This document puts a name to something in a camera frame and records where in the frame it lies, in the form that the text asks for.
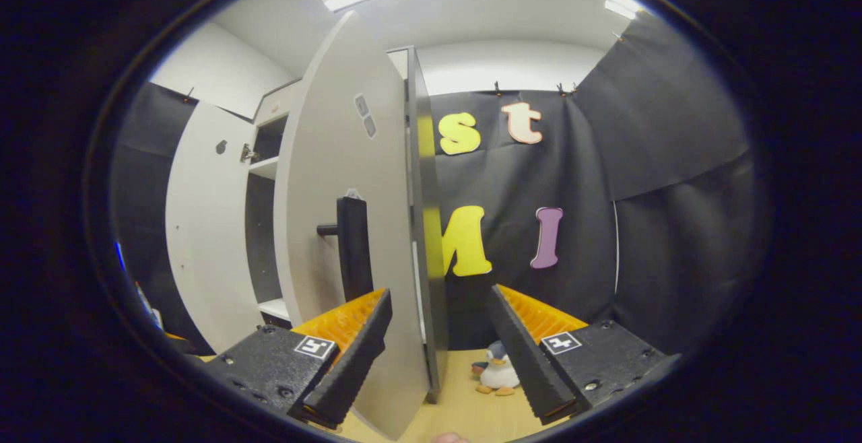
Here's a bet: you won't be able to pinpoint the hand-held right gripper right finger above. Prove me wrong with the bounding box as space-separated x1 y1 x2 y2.
486 284 677 425

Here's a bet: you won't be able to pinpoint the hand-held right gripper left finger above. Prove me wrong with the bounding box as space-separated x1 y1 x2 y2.
202 288 393 430

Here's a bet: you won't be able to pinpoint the white cabinet door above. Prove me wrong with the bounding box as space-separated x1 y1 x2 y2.
273 11 432 441
165 100 260 355

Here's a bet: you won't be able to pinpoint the white and grey cabinet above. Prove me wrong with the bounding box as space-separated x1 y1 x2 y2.
244 46 451 405

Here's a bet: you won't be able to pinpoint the white cabinet drawer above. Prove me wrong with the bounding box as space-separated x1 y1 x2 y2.
255 83 300 124

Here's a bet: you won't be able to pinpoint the penguin plush toy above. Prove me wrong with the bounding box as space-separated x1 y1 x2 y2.
471 341 521 397

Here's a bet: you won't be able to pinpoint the black backdrop cloth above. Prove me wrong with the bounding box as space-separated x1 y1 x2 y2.
111 12 765 356

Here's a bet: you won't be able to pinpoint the black door handle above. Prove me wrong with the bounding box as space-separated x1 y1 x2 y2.
317 196 373 302

